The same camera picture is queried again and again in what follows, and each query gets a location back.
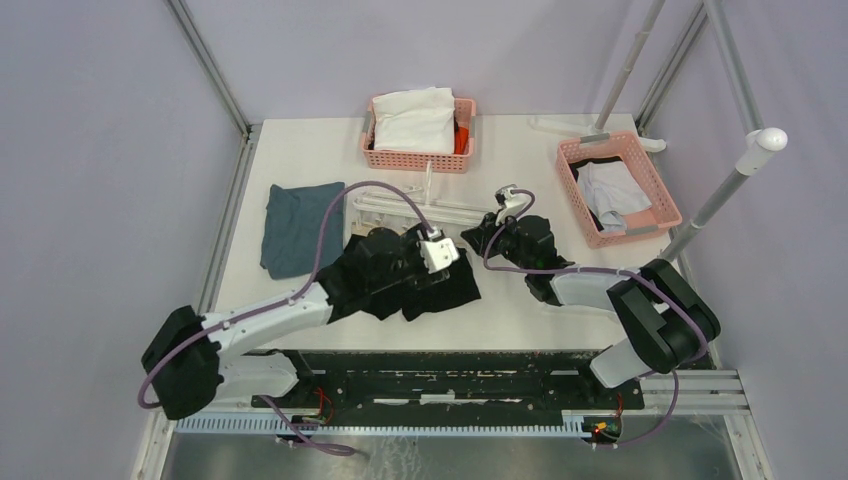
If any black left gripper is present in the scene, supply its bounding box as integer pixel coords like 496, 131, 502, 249
369, 223, 450, 295

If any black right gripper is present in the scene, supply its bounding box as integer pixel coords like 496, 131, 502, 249
461, 208, 533, 274

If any black underwear beige waistband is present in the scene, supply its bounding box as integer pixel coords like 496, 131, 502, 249
316, 248, 481, 322

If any white clip hanger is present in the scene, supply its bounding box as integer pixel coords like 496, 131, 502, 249
346, 165, 496, 239

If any pink basket with white cloth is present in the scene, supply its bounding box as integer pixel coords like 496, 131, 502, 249
359, 98, 477, 174

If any pink basket with underwear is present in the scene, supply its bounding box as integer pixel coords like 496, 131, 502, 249
556, 131, 682, 249

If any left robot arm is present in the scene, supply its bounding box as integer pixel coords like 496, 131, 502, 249
137, 225, 460, 420

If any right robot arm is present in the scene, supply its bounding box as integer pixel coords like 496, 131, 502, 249
461, 213, 721, 408

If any light grey underwear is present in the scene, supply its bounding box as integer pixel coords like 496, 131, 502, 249
575, 157, 652, 233

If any folded blue-grey cloth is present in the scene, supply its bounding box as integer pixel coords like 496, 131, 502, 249
260, 182, 345, 280

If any white crumpled cloth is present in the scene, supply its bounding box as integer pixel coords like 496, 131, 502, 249
372, 87, 455, 154

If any metal drying rack stand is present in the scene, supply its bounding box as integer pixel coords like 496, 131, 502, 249
529, 1, 788, 262

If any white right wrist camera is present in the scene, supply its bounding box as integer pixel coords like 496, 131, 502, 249
495, 184, 524, 225

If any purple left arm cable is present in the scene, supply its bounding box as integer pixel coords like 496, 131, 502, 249
137, 180, 442, 458

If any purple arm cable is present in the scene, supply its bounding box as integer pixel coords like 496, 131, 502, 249
137, 180, 442, 458
482, 188, 711, 448

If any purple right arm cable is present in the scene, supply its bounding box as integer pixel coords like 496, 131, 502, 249
482, 188, 711, 448

